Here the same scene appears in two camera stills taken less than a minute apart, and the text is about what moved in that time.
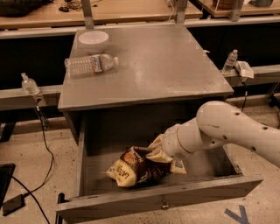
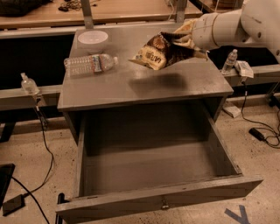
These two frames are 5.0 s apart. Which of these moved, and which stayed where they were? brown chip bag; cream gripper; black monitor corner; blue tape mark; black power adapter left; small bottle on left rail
Moved: brown chip bag; cream gripper
Stayed: small bottle on left rail; blue tape mark; black monitor corner; black power adapter left
